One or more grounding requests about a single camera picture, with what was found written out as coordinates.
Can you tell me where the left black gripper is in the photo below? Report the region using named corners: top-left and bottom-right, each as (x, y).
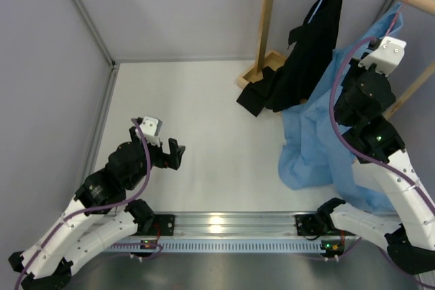
top-left (126, 126), bottom-right (185, 190)

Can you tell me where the light blue shirt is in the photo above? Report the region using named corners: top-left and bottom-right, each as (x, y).
top-left (277, 1), bottom-right (405, 216)

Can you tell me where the pink wire hanger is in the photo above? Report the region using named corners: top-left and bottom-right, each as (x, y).
top-left (385, 0), bottom-right (409, 37)

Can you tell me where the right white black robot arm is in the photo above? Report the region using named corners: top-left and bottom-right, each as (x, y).
top-left (316, 48), bottom-right (434, 275)

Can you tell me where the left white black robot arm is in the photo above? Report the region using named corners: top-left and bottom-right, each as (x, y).
top-left (8, 121), bottom-right (186, 289)

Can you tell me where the black shirt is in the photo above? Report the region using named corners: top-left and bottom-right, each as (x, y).
top-left (237, 0), bottom-right (343, 116)

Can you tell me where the wooden clothes rack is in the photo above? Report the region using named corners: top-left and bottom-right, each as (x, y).
top-left (237, 0), bottom-right (434, 119)

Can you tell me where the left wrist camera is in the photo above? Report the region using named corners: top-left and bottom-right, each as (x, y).
top-left (139, 116), bottom-right (162, 147)

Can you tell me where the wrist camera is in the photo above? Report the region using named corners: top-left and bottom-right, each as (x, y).
top-left (139, 116), bottom-right (162, 147)
top-left (358, 36), bottom-right (406, 77)

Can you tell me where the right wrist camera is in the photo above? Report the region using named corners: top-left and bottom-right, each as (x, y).
top-left (358, 36), bottom-right (406, 77)

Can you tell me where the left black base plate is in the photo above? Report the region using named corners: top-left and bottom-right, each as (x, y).
top-left (145, 214), bottom-right (175, 236)

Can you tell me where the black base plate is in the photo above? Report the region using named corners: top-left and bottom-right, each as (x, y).
top-left (295, 214), bottom-right (326, 237)
top-left (145, 214), bottom-right (175, 236)

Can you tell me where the aluminium mounting rail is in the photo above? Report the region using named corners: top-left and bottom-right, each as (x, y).
top-left (101, 211), bottom-right (398, 236)

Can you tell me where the grey slotted cable duct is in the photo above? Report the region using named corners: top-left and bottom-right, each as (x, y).
top-left (106, 238), bottom-right (343, 254)

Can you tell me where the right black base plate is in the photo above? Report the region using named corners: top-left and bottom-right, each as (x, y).
top-left (295, 214), bottom-right (326, 237)

